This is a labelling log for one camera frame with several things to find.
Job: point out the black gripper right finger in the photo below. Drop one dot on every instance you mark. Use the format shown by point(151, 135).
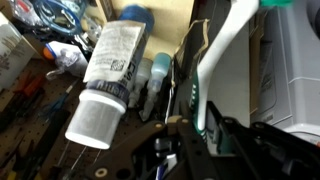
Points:
point(266, 150)

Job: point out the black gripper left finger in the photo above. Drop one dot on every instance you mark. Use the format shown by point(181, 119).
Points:
point(143, 133)

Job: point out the white and green dish brush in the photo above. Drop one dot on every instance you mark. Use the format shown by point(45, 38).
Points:
point(230, 30)

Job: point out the small clear plastic bottle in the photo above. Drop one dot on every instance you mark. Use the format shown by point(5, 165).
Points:
point(142, 75)

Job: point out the small teal liquid bottle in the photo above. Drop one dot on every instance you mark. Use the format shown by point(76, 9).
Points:
point(159, 70)

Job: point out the white front-load washing machine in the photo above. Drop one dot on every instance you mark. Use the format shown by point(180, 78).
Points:
point(293, 76)

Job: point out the white bottle orange cap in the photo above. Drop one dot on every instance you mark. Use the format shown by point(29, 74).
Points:
point(70, 60)

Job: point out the white plastic bottle with text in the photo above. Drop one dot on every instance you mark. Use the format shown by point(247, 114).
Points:
point(13, 53)

